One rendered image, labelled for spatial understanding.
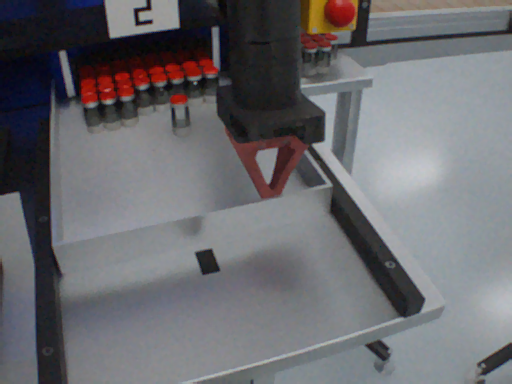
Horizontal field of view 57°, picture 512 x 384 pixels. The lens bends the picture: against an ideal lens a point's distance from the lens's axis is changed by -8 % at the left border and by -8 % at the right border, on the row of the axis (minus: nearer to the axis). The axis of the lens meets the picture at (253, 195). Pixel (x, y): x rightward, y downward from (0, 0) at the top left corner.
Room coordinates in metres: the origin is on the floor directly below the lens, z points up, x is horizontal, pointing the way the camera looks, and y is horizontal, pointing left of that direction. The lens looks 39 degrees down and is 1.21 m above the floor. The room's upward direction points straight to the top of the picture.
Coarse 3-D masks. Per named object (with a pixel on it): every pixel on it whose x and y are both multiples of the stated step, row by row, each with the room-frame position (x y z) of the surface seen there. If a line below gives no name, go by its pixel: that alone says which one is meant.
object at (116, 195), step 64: (64, 128) 0.54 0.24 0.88; (128, 128) 0.53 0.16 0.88; (192, 128) 0.53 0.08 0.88; (64, 192) 0.41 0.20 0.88; (128, 192) 0.41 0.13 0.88; (192, 192) 0.41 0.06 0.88; (256, 192) 0.41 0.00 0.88; (320, 192) 0.37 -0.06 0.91; (64, 256) 0.29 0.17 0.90; (128, 256) 0.31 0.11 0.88
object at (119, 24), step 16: (112, 0) 0.57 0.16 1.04; (128, 0) 0.57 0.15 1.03; (144, 0) 0.58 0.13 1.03; (160, 0) 0.59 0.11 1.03; (176, 0) 0.59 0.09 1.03; (112, 16) 0.57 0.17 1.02; (128, 16) 0.57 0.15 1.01; (144, 16) 0.58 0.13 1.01; (160, 16) 0.59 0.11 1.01; (176, 16) 0.59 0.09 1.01; (112, 32) 0.57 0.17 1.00; (128, 32) 0.57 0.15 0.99; (144, 32) 0.58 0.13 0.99
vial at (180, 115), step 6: (186, 102) 0.52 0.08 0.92; (174, 108) 0.52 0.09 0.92; (180, 108) 0.51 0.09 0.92; (186, 108) 0.52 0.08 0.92; (174, 114) 0.51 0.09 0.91; (180, 114) 0.51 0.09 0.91; (186, 114) 0.52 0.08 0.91; (174, 120) 0.51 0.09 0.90; (180, 120) 0.51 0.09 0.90; (186, 120) 0.52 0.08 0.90; (174, 126) 0.51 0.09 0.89; (180, 126) 0.51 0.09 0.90; (186, 126) 0.51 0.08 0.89; (174, 132) 0.52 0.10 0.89; (180, 132) 0.51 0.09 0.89; (186, 132) 0.51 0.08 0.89
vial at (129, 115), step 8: (128, 88) 0.55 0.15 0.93; (120, 96) 0.54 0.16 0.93; (128, 96) 0.54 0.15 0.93; (120, 104) 0.54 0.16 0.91; (128, 104) 0.54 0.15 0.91; (136, 104) 0.54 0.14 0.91; (120, 112) 0.54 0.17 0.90; (128, 112) 0.53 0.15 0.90; (136, 112) 0.54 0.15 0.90; (128, 120) 0.53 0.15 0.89; (136, 120) 0.54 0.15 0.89
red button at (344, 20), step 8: (336, 0) 0.63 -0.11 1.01; (344, 0) 0.63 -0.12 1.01; (328, 8) 0.63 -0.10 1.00; (336, 8) 0.62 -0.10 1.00; (344, 8) 0.63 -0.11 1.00; (352, 8) 0.63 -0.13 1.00; (328, 16) 0.63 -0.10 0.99; (336, 16) 0.62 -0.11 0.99; (344, 16) 0.62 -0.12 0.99; (352, 16) 0.63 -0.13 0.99; (336, 24) 0.63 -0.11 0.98; (344, 24) 0.63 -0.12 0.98
